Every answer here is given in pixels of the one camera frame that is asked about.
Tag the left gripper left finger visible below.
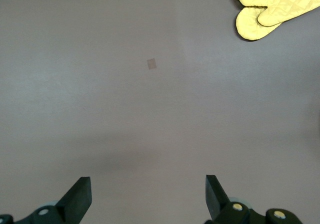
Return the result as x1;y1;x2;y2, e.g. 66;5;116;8
0;176;92;224

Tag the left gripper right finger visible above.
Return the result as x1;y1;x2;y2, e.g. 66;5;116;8
204;175;301;224

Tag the small brown tape patch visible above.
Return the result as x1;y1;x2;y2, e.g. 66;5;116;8
146;58;158;71

